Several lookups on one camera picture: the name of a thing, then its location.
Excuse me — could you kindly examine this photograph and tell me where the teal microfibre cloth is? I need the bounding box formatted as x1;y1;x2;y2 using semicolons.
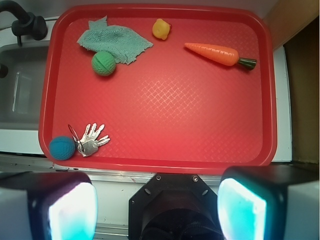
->
77;16;153;65

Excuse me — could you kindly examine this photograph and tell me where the black faucet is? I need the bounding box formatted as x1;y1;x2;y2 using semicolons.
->
0;0;49;79

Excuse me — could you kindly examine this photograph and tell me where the green foam ball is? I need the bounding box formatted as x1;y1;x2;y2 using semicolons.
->
91;51;116;76

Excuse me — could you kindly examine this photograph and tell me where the silver key bunch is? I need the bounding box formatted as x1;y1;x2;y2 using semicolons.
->
68;123;111;158

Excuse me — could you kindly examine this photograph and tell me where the yellow rubber duck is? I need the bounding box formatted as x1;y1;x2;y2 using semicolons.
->
152;18;172;41

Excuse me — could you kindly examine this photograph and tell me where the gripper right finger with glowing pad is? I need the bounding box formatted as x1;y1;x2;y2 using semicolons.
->
217;164;320;240

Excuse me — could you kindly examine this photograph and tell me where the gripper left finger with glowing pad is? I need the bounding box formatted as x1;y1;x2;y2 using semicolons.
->
0;171;98;240

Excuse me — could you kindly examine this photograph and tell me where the grey sink basin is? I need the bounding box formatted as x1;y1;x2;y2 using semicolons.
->
0;41;49;131

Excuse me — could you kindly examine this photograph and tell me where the orange plastic toy carrot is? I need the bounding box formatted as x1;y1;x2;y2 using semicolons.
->
184;42;257;70

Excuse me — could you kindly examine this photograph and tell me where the red plastic tray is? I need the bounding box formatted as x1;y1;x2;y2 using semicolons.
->
38;4;277;175

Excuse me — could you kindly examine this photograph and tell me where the blue foam ball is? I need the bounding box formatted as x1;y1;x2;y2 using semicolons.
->
49;136;76;161

